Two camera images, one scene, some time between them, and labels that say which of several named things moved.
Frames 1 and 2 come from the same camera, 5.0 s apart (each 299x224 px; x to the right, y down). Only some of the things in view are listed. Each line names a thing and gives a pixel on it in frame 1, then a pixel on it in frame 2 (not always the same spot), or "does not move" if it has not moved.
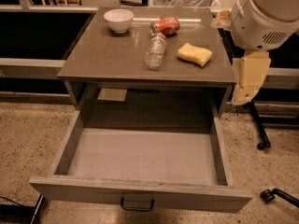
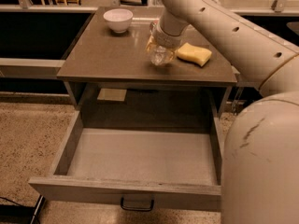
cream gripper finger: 251,68 → 148,48
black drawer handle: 136,209 does not move
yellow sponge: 194,54 does not move
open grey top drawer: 144,168 does not move
